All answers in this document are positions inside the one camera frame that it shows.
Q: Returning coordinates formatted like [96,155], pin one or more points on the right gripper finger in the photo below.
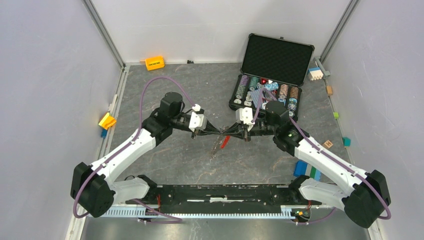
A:
[239,134]
[233,128]

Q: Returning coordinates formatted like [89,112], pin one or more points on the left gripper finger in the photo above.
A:
[206,133]
[212,128]

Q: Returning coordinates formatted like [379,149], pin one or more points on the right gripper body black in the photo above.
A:
[259,128]

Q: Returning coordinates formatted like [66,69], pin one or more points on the red handled keyring tool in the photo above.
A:
[218,142]

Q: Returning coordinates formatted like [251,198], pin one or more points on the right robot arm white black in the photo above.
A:
[362,195]

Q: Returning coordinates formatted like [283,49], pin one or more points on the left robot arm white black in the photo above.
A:
[94,187]

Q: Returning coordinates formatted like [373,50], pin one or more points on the blue green white brick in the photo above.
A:
[303,168]

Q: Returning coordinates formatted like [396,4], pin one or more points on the black poker chip case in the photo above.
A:
[272,68]

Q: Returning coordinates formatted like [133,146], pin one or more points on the orange yellow toy block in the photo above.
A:
[154,63]

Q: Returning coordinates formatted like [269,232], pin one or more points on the wooden letter cube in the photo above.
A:
[328,144]

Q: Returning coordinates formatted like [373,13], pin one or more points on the white blue toy block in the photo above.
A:
[315,73]

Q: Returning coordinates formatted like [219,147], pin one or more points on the yellow orange block left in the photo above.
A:
[107,121]

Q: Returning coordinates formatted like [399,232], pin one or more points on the small wooden cube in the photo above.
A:
[329,90]

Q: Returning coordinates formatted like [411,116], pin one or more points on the blue small block left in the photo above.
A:
[104,133]

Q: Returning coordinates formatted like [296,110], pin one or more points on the teal small cube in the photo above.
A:
[346,141]

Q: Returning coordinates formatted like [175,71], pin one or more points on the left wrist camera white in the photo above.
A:
[198,121]

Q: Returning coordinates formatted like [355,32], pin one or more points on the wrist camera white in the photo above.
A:
[198,121]
[244,116]

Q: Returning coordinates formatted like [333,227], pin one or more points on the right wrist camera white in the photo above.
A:
[244,116]

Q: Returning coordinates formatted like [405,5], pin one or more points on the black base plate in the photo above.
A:
[223,198]

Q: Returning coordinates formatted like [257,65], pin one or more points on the white toothed cable rail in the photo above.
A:
[137,211]

